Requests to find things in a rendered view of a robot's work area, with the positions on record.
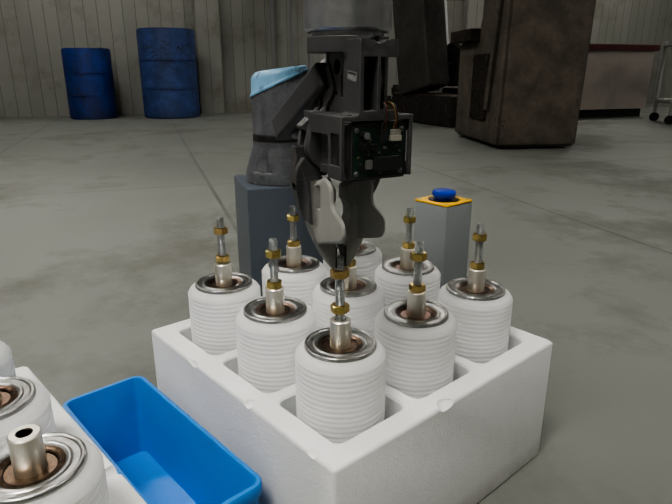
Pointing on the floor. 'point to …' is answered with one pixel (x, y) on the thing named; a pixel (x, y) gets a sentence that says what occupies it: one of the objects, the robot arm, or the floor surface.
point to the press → (524, 72)
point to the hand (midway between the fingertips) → (336, 252)
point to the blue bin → (162, 447)
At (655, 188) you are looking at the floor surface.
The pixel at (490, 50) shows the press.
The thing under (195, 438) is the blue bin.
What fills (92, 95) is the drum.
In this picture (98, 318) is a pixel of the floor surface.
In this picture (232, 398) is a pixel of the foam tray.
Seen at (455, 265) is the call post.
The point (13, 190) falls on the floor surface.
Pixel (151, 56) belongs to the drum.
